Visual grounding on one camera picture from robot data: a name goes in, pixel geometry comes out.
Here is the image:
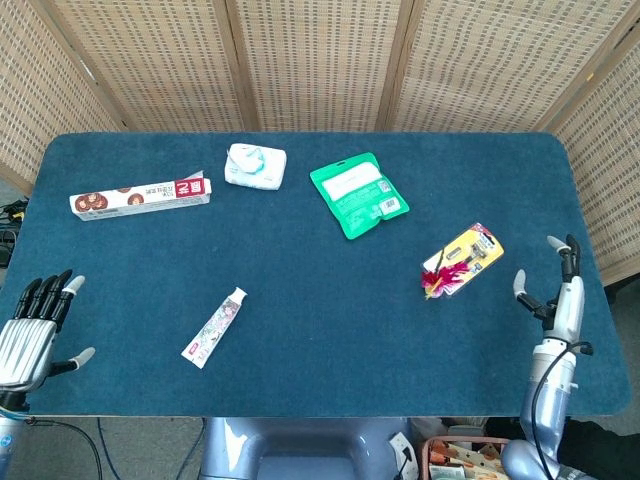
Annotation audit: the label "blue-grey robot torso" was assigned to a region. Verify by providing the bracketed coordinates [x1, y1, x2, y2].
[198, 417, 416, 480]

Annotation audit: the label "floral white toothpaste tube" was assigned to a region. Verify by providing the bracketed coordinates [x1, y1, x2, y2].
[180, 286, 249, 370]

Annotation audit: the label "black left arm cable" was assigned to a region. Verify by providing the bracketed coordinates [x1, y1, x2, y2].
[22, 417, 104, 480]

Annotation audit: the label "yellow razor blister pack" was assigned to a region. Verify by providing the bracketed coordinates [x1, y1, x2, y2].
[422, 222, 505, 297]

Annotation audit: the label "pink yellow feather toy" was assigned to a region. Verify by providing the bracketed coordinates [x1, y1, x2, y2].
[420, 248, 471, 301]

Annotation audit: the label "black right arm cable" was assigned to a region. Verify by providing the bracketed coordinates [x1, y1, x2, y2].
[529, 341, 594, 480]

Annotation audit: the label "white red toothpaste box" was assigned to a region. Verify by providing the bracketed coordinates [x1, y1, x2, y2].
[68, 170, 213, 223]

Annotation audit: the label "green resealable pouch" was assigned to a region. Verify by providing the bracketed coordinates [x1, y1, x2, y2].
[309, 152, 411, 241]

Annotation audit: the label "woven wooden folding screen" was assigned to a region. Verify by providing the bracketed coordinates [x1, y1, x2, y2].
[0, 0, 640, 286]

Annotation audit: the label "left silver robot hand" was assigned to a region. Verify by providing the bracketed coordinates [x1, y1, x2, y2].
[0, 269, 96, 394]

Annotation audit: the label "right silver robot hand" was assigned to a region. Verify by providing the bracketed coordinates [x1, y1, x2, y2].
[512, 233, 586, 346]

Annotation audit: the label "blue floor cable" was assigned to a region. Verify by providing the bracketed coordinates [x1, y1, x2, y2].
[96, 417, 120, 480]

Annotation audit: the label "tangled black floor cables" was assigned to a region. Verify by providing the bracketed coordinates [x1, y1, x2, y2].
[0, 198, 30, 266]

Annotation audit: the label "pink basket with items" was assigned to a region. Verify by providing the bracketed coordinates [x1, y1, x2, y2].
[422, 436, 511, 480]

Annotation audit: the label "white power strip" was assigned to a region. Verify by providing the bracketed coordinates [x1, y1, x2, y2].
[388, 432, 419, 479]

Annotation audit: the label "white wet wipes pack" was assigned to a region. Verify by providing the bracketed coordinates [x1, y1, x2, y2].
[223, 142, 288, 192]

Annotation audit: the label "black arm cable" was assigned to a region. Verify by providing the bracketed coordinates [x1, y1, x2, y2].
[22, 417, 104, 480]
[529, 341, 594, 480]

